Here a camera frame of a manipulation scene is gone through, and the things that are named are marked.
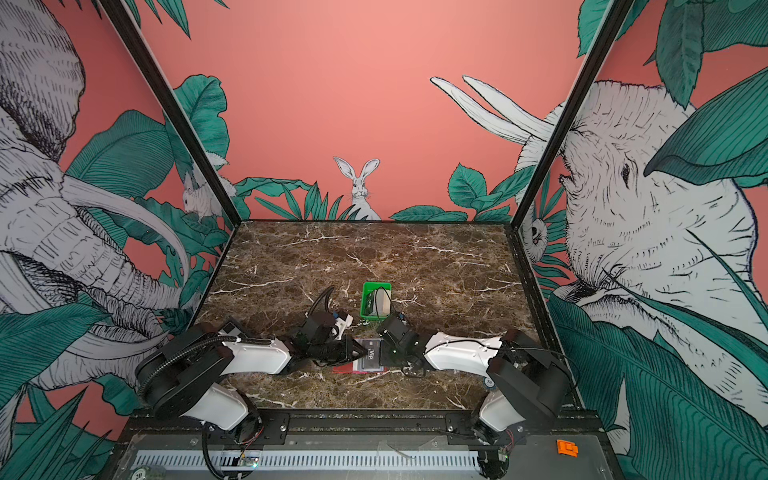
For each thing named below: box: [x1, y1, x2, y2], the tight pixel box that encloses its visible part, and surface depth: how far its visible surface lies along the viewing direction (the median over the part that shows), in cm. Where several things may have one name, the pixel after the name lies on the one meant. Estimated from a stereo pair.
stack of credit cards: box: [372, 287, 391, 316], surface depth 95 cm
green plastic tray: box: [360, 282, 393, 320], surface depth 96 cm
